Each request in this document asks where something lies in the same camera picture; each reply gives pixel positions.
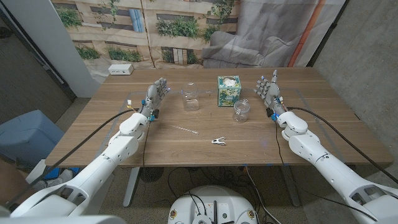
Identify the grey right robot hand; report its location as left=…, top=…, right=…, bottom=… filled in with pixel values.
left=253, top=69, right=287, bottom=121

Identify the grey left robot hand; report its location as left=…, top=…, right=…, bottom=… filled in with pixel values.
left=139, top=77, right=170, bottom=122

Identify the clear plastic pipette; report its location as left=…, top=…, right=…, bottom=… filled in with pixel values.
left=170, top=124, right=199, bottom=135

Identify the glass jar with clip lid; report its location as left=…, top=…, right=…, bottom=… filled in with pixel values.
left=232, top=98, right=251, bottom=123

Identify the clear glass beaker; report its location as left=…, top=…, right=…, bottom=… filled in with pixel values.
left=181, top=82, right=200, bottom=112

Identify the green floral tissue box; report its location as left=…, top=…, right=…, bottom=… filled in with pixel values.
left=217, top=75, right=242, bottom=108

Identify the white power strip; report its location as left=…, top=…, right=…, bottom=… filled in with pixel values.
left=108, top=63, right=135, bottom=76

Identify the printed fabric backdrop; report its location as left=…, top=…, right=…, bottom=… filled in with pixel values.
left=51, top=0, right=348, bottom=83

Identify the black backdrop stand pole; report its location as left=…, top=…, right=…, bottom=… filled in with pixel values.
left=306, top=0, right=351, bottom=68

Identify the black round floor fan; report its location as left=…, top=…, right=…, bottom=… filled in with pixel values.
left=139, top=167, right=165, bottom=184

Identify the metal table leg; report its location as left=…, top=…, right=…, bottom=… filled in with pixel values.
left=123, top=167, right=141, bottom=208
left=281, top=164, right=301, bottom=208

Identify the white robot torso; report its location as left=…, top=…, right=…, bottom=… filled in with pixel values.
left=167, top=185, right=259, bottom=224

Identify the blue plastic bin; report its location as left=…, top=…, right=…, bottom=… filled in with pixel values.
left=0, top=109, right=65, bottom=169

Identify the thin black left wrist cable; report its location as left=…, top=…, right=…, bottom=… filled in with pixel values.
left=142, top=121, right=152, bottom=169

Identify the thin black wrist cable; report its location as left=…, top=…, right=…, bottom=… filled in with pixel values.
left=274, top=119, right=379, bottom=222
left=142, top=121, right=152, bottom=169

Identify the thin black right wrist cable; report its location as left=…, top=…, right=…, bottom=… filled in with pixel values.
left=274, top=119, right=379, bottom=222

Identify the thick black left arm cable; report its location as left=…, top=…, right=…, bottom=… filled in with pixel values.
left=6, top=108, right=137, bottom=208

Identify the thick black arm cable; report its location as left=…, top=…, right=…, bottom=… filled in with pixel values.
left=6, top=108, right=137, bottom=208
left=286, top=106, right=398, bottom=184

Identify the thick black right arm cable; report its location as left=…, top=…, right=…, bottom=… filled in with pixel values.
left=286, top=106, right=398, bottom=184

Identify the grey floor cable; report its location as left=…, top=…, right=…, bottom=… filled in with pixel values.
left=245, top=166, right=274, bottom=224

